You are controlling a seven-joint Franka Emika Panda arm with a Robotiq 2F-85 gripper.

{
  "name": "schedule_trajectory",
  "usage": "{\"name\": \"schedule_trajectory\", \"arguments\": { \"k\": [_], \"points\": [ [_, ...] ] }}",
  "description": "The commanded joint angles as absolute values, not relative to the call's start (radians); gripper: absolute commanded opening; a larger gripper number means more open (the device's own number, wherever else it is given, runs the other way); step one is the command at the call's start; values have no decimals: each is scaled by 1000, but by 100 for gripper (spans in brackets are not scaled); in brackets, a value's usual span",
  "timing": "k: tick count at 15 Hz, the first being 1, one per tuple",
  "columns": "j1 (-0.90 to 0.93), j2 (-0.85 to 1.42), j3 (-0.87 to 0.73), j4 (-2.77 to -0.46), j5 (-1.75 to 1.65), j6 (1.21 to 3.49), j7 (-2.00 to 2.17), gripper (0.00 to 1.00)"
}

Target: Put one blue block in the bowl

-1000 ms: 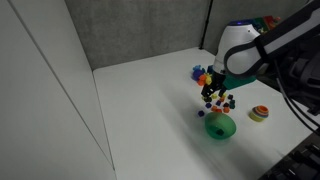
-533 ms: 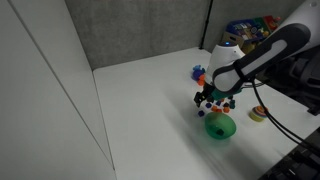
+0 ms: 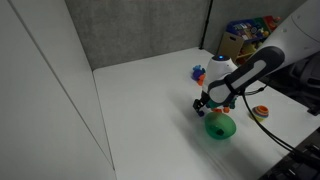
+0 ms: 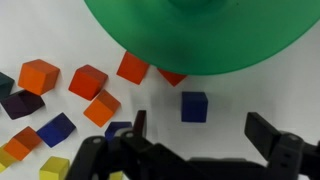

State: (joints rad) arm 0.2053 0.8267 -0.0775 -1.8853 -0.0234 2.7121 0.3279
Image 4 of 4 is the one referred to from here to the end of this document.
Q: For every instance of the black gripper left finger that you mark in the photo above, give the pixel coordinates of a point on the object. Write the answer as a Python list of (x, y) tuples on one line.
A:
[(133, 156)]

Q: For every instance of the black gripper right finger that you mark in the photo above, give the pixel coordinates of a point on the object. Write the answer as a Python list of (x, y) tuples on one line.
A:
[(286, 153)]

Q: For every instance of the yellow wooden block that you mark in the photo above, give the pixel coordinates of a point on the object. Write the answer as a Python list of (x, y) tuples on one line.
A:
[(53, 168), (4, 160), (116, 175)]

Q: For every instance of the blue wooden block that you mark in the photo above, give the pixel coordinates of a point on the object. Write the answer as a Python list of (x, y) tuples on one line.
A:
[(194, 106), (55, 129), (116, 129)]

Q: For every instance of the orange wooden block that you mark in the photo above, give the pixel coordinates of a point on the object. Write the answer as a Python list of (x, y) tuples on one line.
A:
[(38, 76), (88, 82), (101, 108), (22, 143), (171, 78), (132, 67)]

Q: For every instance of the dark purple wooden block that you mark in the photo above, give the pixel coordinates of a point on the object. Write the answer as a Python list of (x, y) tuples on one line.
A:
[(21, 104)]

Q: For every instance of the green plastic bowl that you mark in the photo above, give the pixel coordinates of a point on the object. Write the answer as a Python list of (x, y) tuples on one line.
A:
[(200, 40)]

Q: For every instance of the dark teal wooden block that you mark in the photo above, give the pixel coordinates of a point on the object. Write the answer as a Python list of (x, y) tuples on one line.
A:
[(5, 85)]

